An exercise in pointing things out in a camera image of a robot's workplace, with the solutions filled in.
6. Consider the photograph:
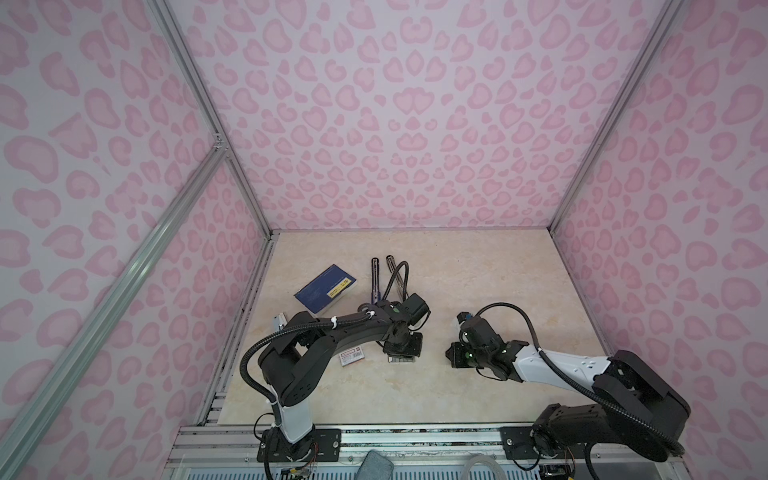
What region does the dark blue booklet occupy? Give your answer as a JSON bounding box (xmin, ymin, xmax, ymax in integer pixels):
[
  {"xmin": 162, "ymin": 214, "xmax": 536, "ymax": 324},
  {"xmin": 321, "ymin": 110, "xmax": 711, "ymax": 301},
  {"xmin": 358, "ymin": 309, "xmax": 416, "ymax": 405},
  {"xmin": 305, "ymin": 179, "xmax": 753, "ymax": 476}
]
[{"xmin": 294, "ymin": 264, "xmax": 357, "ymax": 316}]

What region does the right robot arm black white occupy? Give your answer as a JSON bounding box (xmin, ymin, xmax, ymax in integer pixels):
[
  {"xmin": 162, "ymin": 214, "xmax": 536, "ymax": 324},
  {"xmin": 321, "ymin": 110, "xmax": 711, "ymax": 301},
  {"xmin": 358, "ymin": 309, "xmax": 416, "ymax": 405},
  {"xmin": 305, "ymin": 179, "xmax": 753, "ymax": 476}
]
[{"xmin": 446, "ymin": 312, "xmax": 691, "ymax": 462}]

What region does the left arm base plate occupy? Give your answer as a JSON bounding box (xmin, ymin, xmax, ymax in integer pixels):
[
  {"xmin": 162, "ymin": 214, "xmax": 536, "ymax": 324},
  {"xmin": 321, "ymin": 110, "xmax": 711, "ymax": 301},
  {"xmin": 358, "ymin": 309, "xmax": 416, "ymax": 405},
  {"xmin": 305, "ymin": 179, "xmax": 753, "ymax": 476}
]
[{"xmin": 257, "ymin": 427, "xmax": 342, "ymax": 463}]

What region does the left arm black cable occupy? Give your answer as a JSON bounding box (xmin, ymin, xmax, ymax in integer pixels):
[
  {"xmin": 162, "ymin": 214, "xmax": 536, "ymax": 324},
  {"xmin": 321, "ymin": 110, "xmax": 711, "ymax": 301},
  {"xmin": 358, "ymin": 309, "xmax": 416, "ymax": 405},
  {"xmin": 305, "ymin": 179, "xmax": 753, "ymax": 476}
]
[{"xmin": 238, "ymin": 260, "xmax": 412, "ymax": 421}]

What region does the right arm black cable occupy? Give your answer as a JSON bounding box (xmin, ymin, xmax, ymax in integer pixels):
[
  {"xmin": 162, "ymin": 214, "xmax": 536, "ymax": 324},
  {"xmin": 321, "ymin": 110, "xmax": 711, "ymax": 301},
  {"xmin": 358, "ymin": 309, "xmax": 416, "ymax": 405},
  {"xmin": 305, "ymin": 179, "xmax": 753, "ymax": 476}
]
[{"xmin": 458, "ymin": 301, "xmax": 685, "ymax": 451}]

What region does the aluminium diagonal frame bar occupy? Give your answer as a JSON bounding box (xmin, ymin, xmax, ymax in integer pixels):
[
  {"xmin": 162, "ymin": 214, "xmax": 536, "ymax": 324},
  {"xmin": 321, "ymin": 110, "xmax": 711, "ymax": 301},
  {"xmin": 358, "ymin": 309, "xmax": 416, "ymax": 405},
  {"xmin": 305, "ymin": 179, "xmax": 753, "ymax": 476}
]
[{"xmin": 1, "ymin": 147, "xmax": 227, "ymax": 479}]

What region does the aluminium corner frame post right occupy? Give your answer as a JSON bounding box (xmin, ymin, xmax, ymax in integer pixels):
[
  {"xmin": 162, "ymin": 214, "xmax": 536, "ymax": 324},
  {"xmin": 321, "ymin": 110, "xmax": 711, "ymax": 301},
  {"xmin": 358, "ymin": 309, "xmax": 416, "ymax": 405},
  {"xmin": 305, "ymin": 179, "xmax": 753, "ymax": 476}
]
[{"xmin": 547, "ymin": 0, "xmax": 689, "ymax": 237}]

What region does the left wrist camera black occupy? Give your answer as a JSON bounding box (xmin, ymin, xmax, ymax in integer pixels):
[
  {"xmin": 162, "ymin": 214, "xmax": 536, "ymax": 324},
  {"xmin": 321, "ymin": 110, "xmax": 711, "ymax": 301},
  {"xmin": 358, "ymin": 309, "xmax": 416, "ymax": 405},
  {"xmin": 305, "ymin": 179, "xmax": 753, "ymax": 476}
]
[{"xmin": 398, "ymin": 293, "xmax": 430, "ymax": 326}]

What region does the grey cloth pad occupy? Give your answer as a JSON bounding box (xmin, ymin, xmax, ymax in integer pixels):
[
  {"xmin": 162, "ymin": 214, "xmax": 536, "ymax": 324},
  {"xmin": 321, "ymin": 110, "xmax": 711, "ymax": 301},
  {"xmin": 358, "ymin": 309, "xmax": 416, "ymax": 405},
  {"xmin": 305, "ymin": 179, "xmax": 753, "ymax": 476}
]
[{"xmin": 355, "ymin": 450, "xmax": 394, "ymax": 480}]

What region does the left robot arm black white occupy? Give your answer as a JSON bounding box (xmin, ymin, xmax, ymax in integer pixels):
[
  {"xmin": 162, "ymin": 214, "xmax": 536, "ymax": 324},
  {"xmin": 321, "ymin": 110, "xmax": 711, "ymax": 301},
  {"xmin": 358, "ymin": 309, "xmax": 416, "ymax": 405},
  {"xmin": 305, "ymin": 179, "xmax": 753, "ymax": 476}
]
[{"xmin": 240, "ymin": 295, "xmax": 430, "ymax": 445}]

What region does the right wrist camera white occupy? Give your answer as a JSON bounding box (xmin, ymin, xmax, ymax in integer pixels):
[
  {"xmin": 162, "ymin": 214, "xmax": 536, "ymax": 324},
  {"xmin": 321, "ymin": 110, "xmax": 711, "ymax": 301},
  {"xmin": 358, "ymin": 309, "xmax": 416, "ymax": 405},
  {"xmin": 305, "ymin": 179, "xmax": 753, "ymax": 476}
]
[{"xmin": 457, "ymin": 311, "xmax": 473, "ymax": 324}]

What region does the aluminium corner frame post left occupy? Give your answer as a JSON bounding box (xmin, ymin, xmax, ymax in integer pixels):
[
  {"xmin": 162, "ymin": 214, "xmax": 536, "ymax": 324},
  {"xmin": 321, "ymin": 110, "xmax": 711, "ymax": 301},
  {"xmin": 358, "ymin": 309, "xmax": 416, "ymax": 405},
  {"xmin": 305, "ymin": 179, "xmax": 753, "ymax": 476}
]
[{"xmin": 146, "ymin": 0, "xmax": 273, "ymax": 239}]

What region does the small white clip object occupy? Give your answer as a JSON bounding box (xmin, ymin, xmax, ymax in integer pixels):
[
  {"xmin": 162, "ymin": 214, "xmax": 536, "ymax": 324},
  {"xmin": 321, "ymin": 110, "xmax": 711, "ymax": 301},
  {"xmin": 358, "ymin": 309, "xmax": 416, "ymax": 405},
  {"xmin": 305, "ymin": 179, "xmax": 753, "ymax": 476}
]
[{"xmin": 273, "ymin": 313, "xmax": 287, "ymax": 331}]

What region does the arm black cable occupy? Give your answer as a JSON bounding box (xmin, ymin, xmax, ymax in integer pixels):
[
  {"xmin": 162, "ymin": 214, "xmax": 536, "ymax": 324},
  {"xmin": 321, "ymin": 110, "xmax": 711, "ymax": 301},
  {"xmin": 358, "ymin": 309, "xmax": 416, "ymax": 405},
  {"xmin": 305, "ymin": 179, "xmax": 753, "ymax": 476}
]
[
  {"xmin": 238, "ymin": 260, "xmax": 412, "ymax": 421},
  {"xmin": 458, "ymin": 301, "xmax": 685, "ymax": 451}
]

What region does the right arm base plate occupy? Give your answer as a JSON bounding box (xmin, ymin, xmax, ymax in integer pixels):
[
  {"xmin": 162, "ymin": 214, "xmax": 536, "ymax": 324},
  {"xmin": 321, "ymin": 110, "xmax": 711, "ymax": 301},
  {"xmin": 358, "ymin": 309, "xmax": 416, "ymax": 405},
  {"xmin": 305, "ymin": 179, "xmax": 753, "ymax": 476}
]
[{"xmin": 499, "ymin": 425, "xmax": 586, "ymax": 462}]

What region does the red white staple box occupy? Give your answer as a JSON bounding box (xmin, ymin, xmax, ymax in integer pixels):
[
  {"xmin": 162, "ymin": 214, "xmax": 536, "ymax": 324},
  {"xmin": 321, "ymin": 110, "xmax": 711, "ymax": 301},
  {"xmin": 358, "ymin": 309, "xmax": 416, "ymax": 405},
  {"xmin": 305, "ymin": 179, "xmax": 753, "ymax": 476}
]
[{"xmin": 339, "ymin": 346, "xmax": 365, "ymax": 367}]

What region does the staple tray with staples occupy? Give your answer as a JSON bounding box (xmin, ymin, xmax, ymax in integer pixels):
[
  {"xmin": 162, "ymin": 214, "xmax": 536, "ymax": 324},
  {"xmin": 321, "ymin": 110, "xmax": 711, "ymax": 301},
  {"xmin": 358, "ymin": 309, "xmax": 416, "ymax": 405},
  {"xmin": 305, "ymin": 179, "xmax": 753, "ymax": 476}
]
[{"xmin": 388, "ymin": 355, "xmax": 418, "ymax": 363}]

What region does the aluminium corner frame post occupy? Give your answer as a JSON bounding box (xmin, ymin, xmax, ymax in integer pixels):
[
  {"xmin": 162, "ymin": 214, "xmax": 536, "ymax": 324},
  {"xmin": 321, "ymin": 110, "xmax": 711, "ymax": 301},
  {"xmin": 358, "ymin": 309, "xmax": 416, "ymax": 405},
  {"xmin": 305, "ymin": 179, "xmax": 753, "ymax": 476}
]
[
  {"xmin": 146, "ymin": 0, "xmax": 273, "ymax": 239},
  {"xmin": 547, "ymin": 0, "xmax": 689, "ymax": 237}
]

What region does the white tube loop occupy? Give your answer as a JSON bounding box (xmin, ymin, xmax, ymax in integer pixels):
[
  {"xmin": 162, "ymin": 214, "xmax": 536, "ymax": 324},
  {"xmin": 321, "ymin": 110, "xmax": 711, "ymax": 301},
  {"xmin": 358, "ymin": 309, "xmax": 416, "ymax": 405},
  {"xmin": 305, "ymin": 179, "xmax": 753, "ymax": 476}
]
[{"xmin": 458, "ymin": 454, "xmax": 508, "ymax": 480}]

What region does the aluminium front rail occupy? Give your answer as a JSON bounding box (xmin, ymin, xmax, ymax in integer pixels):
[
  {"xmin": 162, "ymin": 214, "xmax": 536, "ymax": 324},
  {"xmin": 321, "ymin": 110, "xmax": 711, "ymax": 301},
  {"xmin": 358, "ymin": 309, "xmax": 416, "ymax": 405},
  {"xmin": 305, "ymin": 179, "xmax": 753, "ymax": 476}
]
[{"xmin": 161, "ymin": 421, "xmax": 689, "ymax": 479}]

